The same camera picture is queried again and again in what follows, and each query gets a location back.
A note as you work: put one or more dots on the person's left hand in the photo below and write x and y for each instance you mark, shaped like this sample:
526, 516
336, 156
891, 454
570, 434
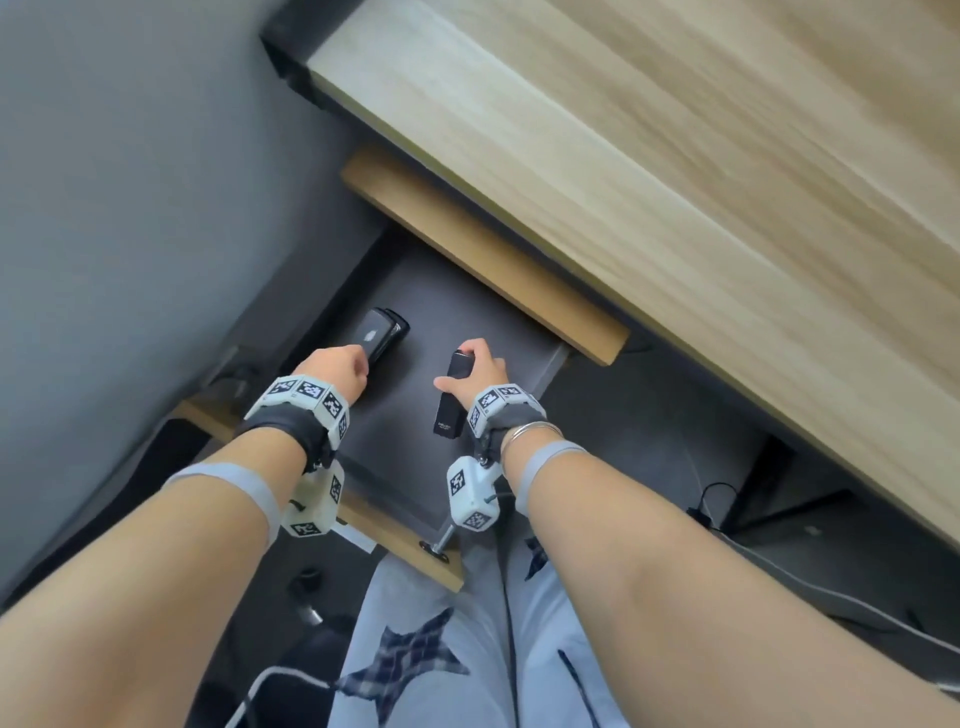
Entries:
330, 369

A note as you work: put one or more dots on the person's right hand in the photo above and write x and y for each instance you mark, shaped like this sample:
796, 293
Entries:
484, 369

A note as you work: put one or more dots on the person's right thumb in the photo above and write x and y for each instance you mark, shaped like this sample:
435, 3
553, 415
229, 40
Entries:
448, 386

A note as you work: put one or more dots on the person's left fingers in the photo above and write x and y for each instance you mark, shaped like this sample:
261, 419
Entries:
360, 360

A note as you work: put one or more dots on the black rectangular power bank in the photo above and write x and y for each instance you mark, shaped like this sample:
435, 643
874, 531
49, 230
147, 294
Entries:
448, 412

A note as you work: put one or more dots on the black smartphone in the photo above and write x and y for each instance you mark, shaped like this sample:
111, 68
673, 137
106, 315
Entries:
382, 331

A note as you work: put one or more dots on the person's left forearm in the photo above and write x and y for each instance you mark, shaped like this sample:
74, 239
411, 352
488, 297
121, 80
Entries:
142, 585

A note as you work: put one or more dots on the person's right forearm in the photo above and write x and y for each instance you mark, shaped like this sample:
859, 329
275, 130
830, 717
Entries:
675, 592

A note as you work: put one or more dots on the right wristband with marker tags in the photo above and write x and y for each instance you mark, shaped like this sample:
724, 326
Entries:
504, 405

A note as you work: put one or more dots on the wristband with marker tags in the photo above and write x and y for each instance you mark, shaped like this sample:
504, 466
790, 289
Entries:
300, 401
504, 405

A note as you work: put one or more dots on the left wristband with marker tags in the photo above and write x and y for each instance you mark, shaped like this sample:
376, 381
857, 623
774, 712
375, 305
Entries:
300, 401

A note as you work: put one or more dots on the wooden drawer with grey inside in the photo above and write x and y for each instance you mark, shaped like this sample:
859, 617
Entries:
465, 247

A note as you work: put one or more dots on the light trousers with star patches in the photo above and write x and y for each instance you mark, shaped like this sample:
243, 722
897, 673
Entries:
450, 660

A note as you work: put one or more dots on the white right wrist camera block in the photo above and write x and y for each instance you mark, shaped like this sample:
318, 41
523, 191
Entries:
472, 491

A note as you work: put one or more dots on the white wrist camera block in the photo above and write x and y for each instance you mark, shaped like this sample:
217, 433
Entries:
472, 491
315, 506

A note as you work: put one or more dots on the white left wrist camera block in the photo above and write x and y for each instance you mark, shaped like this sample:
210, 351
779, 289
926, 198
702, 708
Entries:
315, 506

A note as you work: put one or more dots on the black desk frame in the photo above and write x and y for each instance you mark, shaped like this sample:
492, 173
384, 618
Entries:
292, 52

